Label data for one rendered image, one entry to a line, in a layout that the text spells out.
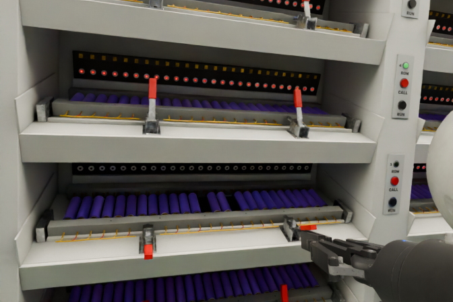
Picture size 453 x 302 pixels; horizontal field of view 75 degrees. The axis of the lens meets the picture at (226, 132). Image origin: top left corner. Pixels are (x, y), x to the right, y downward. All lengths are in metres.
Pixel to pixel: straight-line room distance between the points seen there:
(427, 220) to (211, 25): 0.65
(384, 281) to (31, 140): 0.47
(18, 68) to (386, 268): 0.51
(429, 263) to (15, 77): 0.52
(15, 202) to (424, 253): 0.50
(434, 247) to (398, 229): 0.38
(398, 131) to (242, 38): 0.36
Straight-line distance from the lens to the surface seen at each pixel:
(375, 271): 0.38
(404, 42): 0.69
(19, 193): 0.52
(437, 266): 0.33
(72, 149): 0.49
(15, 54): 0.50
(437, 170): 0.20
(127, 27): 0.49
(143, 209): 0.59
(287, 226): 0.60
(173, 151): 0.48
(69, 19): 0.50
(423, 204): 0.87
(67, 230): 0.57
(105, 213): 0.59
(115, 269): 0.54
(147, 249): 0.48
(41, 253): 0.57
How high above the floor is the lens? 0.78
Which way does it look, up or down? 4 degrees down
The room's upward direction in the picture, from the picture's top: 3 degrees clockwise
